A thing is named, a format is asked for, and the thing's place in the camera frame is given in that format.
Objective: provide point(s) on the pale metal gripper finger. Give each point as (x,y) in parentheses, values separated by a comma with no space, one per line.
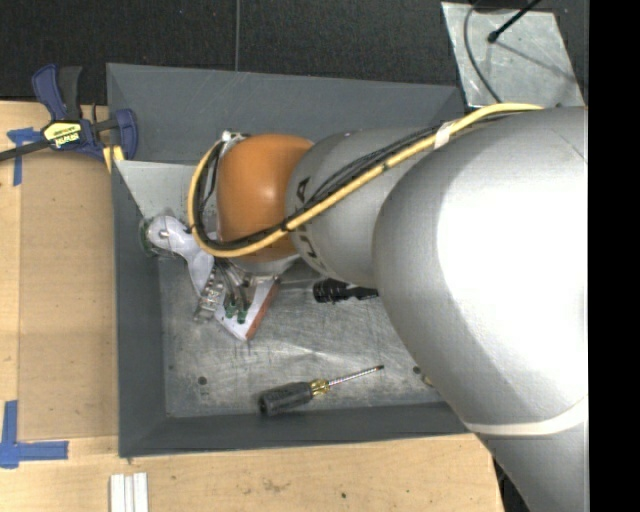
(204,311)
(215,290)

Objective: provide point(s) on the grey metal bin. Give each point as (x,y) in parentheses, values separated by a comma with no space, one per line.
(300,350)

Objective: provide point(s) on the black and yellow screwdriver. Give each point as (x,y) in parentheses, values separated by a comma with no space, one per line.
(287,397)

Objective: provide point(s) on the pale wood flat board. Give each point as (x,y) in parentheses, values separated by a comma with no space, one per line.
(67,300)

